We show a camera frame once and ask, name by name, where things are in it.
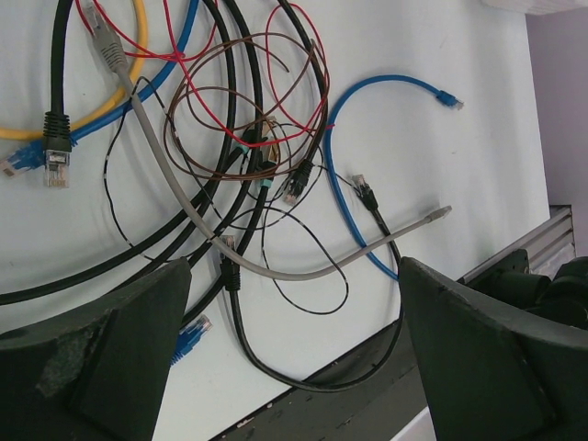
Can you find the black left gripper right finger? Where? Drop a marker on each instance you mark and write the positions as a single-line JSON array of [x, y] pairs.
[[491, 371]]

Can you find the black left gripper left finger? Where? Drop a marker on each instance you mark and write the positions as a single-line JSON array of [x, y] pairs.
[[99, 371]]

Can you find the white basket right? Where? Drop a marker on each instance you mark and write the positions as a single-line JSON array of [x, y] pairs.
[[537, 7]]

